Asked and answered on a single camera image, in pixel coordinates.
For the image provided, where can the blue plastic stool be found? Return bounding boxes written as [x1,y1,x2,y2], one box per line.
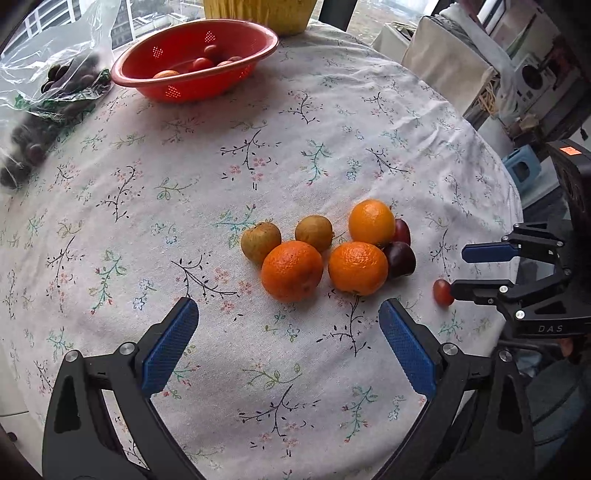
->
[501,145,550,190]

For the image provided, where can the yellow woven basket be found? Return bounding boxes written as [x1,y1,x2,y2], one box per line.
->
[202,0,319,37]

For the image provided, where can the clear plastic bag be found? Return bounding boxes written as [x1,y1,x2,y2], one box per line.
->
[0,0,122,190]

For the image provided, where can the dark purple plum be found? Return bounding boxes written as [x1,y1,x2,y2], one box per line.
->
[382,241,416,280]

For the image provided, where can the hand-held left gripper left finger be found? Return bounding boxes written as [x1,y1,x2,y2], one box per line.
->
[41,298,206,480]

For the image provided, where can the black window frame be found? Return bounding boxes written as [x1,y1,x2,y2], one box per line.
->
[318,0,358,28]

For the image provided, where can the pile of dark red cherries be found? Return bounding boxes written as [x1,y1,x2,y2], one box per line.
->
[0,51,112,190]

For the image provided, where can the small red tomato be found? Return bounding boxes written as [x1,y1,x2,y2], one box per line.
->
[433,280,455,306]

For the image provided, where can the red plastic colander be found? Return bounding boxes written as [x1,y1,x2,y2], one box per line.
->
[111,19,280,103]

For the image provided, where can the person's grey trousers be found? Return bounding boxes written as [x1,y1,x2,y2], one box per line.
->
[522,355,591,462]

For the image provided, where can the white appliance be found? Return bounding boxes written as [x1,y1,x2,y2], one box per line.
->
[503,28,583,134]

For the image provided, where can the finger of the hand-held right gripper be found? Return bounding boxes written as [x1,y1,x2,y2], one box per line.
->
[462,222,572,274]
[451,271,575,315]

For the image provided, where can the brown longan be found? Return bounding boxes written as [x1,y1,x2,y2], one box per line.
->
[294,215,334,254]
[240,222,282,266]

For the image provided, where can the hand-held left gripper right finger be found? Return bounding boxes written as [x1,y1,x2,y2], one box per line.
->
[374,298,539,480]

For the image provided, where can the beige covered furniture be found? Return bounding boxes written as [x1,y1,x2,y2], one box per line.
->
[402,16,495,121]

